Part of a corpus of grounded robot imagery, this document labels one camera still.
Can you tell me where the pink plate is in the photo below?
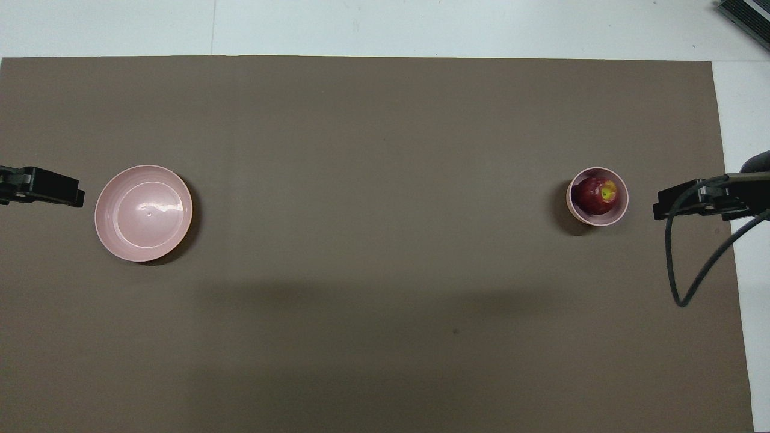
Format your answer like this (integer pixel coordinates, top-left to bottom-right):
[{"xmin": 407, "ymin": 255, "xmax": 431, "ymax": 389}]
[{"xmin": 94, "ymin": 165, "xmax": 194, "ymax": 263}]

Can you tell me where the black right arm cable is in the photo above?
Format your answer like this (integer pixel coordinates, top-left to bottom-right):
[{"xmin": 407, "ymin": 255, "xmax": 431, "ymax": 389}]
[{"xmin": 664, "ymin": 174, "xmax": 770, "ymax": 308}]

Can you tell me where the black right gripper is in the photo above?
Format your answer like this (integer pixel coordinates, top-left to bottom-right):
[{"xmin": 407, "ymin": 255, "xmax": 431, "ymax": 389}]
[{"xmin": 653, "ymin": 150, "xmax": 770, "ymax": 221}]

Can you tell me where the dark red apple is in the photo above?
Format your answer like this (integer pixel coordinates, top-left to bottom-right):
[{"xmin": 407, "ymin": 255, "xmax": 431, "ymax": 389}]
[{"xmin": 576, "ymin": 176, "xmax": 619, "ymax": 216}]

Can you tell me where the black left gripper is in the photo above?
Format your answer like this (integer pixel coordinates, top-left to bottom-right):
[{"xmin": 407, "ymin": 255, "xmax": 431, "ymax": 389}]
[{"xmin": 0, "ymin": 167, "xmax": 85, "ymax": 209}]

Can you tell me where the dark grey ribbed device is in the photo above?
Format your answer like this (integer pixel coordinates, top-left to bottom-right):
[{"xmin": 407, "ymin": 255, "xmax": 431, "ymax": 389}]
[{"xmin": 715, "ymin": 0, "xmax": 770, "ymax": 52}]

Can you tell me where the pink bowl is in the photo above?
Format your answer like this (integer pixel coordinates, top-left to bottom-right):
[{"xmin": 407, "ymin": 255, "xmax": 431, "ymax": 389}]
[{"xmin": 565, "ymin": 167, "xmax": 629, "ymax": 227}]

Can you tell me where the brown table mat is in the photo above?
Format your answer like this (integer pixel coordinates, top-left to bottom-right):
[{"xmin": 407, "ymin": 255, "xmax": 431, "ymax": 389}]
[{"xmin": 0, "ymin": 55, "xmax": 754, "ymax": 433}]

